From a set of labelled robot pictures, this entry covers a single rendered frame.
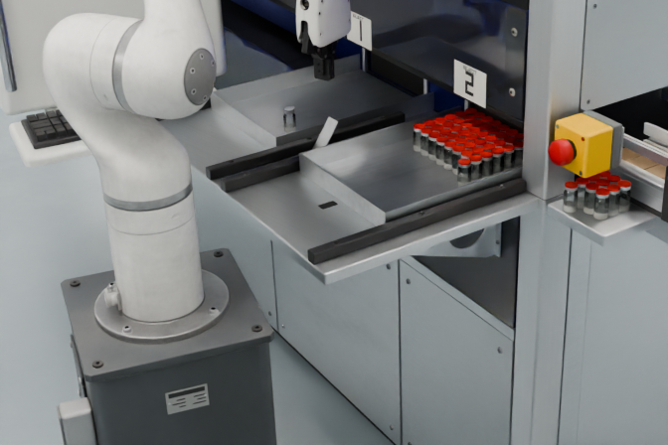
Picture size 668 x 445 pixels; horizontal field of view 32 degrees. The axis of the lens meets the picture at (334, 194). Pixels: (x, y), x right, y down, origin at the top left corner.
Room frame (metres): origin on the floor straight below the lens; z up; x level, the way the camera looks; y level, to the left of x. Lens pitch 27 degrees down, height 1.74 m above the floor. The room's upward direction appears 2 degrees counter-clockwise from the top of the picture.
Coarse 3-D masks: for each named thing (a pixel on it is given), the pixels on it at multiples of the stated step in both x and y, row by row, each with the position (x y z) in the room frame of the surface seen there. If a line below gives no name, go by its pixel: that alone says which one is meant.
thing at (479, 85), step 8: (456, 64) 1.80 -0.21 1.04; (464, 64) 1.79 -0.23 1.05; (456, 72) 1.80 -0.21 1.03; (464, 72) 1.78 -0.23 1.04; (472, 72) 1.77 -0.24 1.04; (480, 72) 1.75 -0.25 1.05; (456, 80) 1.80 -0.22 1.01; (464, 80) 1.78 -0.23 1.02; (480, 80) 1.75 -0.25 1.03; (456, 88) 1.80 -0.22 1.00; (464, 88) 1.78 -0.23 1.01; (472, 88) 1.76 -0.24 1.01; (480, 88) 1.75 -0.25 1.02; (464, 96) 1.78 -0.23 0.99; (472, 96) 1.76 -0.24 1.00; (480, 96) 1.75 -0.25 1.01; (480, 104) 1.75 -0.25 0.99
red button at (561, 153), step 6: (552, 144) 1.55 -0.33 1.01; (558, 144) 1.54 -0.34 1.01; (564, 144) 1.54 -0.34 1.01; (570, 144) 1.54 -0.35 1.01; (552, 150) 1.54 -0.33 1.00; (558, 150) 1.53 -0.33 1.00; (564, 150) 1.53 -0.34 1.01; (570, 150) 1.53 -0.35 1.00; (552, 156) 1.54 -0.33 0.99; (558, 156) 1.53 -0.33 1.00; (564, 156) 1.53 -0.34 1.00; (570, 156) 1.53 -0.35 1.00; (558, 162) 1.53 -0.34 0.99; (564, 162) 1.53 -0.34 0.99; (570, 162) 1.53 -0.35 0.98
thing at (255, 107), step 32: (352, 64) 2.21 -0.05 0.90; (224, 96) 2.06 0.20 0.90; (256, 96) 2.09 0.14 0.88; (288, 96) 2.08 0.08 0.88; (320, 96) 2.08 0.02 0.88; (352, 96) 2.07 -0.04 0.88; (384, 96) 2.06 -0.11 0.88; (416, 96) 1.98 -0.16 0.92; (256, 128) 1.88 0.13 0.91; (320, 128) 1.87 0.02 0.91
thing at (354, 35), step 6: (354, 18) 2.08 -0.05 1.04; (360, 18) 2.06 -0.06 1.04; (366, 18) 2.04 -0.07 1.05; (354, 24) 2.08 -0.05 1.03; (366, 24) 2.04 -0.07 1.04; (354, 30) 2.08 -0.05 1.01; (366, 30) 2.04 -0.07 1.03; (348, 36) 2.10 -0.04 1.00; (354, 36) 2.08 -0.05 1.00; (366, 36) 2.04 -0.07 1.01; (354, 42) 2.08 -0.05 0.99; (360, 42) 2.06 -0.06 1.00; (366, 42) 2.04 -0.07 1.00; (366, 48) 2.04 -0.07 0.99
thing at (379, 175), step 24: (336, 144) 1.79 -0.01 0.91; (360, 144) 1.81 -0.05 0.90; (384, 144) 1.84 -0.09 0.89; (408, 144) 1.84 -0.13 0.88; (312, 168) 1.71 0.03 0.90; (336, 168) 1.76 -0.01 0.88; (360, 168) 1.75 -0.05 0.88; (384, 168) 1.75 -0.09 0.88; (408, 168) 1.74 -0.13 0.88; (432, 168) 1.74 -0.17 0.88; (336, 192) 1.65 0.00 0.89; (360, 192) 1.66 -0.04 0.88; (384, 192) 1.66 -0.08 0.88; (408, 192) 1.66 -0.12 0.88; (432, 192) 1.65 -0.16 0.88; (456, 192) 1.60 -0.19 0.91; (384, 216) 1.53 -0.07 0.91
